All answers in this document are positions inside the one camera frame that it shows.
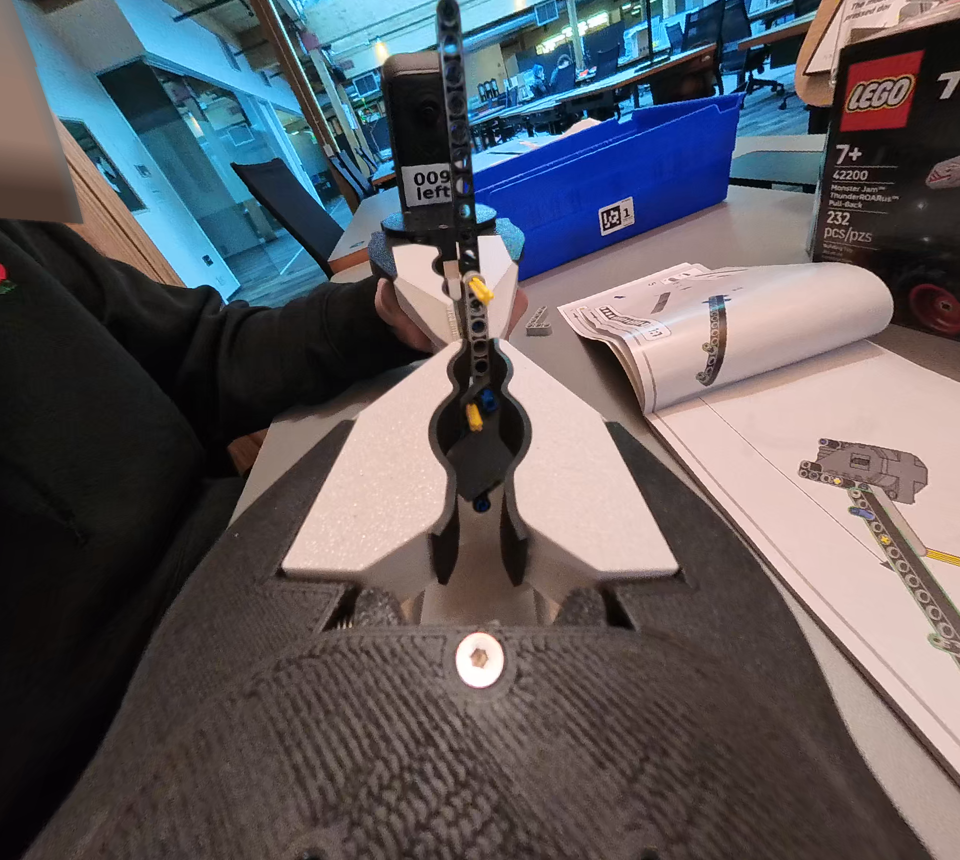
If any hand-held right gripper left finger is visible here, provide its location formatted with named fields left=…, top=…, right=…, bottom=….
left=279, top=333, right=470, bottom=621

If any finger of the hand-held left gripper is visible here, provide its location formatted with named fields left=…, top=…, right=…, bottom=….
left=391, top=243, right=456, bottom=352
left=474, top=233, right=522, bottom=343

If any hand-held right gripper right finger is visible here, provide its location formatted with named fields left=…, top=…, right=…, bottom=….
left=491, top=333, right=684, bottom=619

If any black toy beam assembly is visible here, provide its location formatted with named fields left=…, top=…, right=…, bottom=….
left=431, top=0, right=530, bottom=512

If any person's left forearm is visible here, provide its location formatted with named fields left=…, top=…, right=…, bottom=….
left=202, top=275, right=432, bottom=441

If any grey desk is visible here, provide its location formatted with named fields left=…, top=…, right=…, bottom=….
left=225, top=185, right=960, bottom=860

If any person's left hand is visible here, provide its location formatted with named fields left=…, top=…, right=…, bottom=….
left=374, top=277, right=531, bottom=354

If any black office chair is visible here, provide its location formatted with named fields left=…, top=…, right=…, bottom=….
left=229, top=157, right=348, bottom=279

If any blue plastic bin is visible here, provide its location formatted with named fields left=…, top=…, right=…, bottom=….
left=472, top=92, right=745, bottom=282

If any long wooden work table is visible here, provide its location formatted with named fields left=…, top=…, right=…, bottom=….
left=491, top=42, right=720, bottom=126

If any person in black sweatshirt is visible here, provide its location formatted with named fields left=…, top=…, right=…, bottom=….
left=0, top=218, right=256, bottom=860

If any white instruction booklet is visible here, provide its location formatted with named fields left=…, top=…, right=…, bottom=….
left=556, top=262, right=960, bottom=786

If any grey table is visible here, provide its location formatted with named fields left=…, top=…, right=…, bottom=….
left=731, top=134, right=826, bottom=195

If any black toy set box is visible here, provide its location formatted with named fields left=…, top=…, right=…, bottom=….
left=795, top=0, right=960, bottom=339

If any black wall sign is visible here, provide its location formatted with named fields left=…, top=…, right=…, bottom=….
left=58, top=117, right=147, bottom=213

